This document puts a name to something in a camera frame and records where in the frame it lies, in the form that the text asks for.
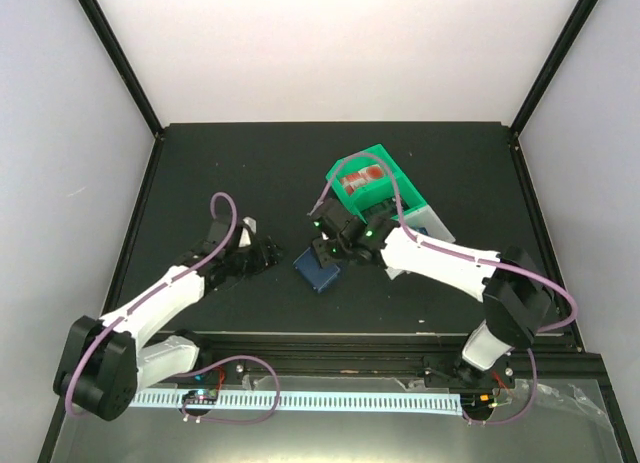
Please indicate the blue card holder wallet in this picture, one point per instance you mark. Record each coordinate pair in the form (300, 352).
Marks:
(318, 278)

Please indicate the red white card stack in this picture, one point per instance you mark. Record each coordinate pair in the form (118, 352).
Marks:
(360, 178)

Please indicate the white slotted cable duct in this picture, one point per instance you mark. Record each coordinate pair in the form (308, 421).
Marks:
(362, 402)

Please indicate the green bin with red cards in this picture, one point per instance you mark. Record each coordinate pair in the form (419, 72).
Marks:
(354, 202)

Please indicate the black vip card stack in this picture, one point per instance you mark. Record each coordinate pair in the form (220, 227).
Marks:
(388, 207)

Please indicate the left small circuit board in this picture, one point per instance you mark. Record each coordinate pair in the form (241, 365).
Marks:
(201, 397)

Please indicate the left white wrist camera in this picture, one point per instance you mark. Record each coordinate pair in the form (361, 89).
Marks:
(248, 227)

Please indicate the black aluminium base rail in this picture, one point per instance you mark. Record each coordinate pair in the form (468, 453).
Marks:
(403, 356)

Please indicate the right black frame post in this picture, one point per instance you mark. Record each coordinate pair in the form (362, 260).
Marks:
(559, 51)

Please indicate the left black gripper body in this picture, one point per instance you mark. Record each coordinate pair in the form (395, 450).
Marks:
(252, 265)

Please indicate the small circuit board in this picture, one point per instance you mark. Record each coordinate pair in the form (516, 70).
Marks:
(485, 400)
(201, 397)

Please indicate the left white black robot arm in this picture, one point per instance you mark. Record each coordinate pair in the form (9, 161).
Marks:
(106, 361)

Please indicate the white bin with blue cards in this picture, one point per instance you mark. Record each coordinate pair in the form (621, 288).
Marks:
(423, 216)

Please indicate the blue vip card stack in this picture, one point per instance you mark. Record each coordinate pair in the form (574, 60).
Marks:
(420, 230)

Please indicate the right small circuit board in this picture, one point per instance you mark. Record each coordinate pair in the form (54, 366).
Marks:
(485, 400)

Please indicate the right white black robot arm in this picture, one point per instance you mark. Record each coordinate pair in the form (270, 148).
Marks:
(514, 301)

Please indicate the green bin with black cards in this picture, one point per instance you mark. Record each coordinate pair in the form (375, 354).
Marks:
(383, 189)

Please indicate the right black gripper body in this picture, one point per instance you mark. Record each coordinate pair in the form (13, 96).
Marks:
(331, 256)

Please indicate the black frame post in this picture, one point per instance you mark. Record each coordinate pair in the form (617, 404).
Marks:
(559, 51)
(113, 48)

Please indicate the left black frame post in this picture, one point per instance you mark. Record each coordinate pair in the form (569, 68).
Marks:
(113, 48)

